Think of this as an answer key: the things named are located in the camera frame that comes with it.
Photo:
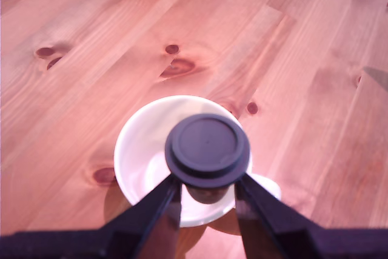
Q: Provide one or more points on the dark red printed mug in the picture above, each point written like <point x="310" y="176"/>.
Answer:
<point x="142" y="150"/>

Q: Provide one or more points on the black coffee capsule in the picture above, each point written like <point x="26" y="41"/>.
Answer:
<point x="207" y="150"/>

